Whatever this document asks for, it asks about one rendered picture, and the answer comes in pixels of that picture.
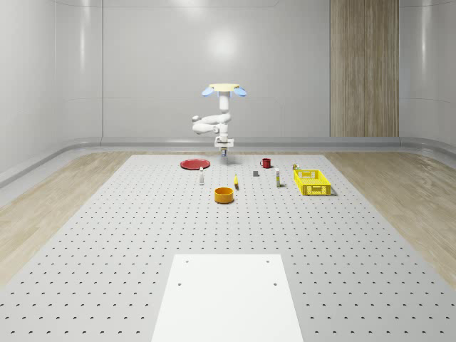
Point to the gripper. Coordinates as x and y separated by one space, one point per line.
223 142

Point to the red mug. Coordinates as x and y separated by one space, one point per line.
266 163

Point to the yellow bowl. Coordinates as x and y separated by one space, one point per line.
223 196

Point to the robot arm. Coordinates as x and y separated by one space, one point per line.
210 124

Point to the yellow basket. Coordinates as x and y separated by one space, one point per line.
311 182

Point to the banana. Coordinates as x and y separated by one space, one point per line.
236 181

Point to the small white bottle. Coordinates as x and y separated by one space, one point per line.
201 178

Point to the red plate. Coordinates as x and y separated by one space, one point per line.
195 164

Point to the white board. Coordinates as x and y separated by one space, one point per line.
228 299

